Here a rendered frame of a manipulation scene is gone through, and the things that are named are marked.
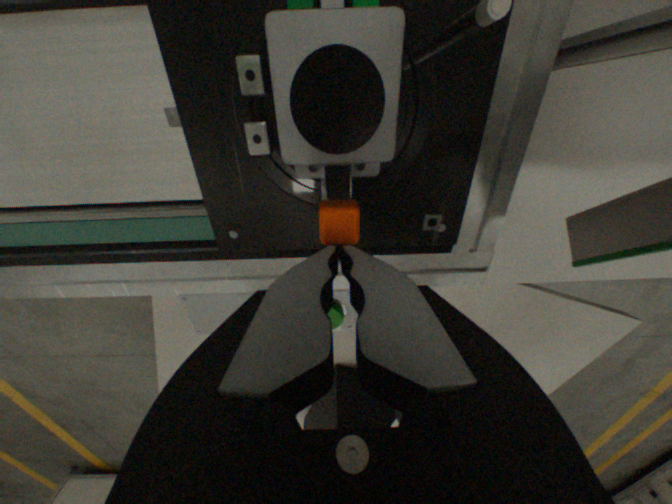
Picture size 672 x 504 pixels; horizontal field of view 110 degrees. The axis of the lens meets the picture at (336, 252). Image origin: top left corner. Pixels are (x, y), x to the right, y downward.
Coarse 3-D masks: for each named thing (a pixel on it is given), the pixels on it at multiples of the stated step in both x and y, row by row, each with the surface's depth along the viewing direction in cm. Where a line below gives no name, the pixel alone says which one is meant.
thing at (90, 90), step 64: (0, 0) 18; (64, 0) 19; (128, 0) 20; (0, 64) 21; (64, 64) 21; (128, 64) 21; (0, 128) 23; (64, 128) 23; (128, 128) 23; (0, 192) 26; (64, 192) 26; (128, 192) 27; (192, 192) 27
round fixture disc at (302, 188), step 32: (320, 0) 14; (384, 0) 14; (256, 32) 14; (416, 32) 15; (416, 64) 15; (256, 96) 16; (416, 96) 16; (416, 128) 17; (256, 160) 18; (288, 192) 19; (320, 192) 19; (352, 192) 19
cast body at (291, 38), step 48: (336, 0) 10; (288, 48) 8; (336, 48) 7; (384, 48) 8; (288, 96) 8; (336, 96) 7; (384, 96) 8; (288, 144) 9; (336, 144) 8; (384, 144) 9
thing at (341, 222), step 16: (336, 176) 12; (336, 192) 12; (320, 208) 11; (336, 208) 11; (352, 208) 11; (320, 224) 12; (336, 224) 12; (352, 224) 12; (336, 240) 12; (352, 240) 12
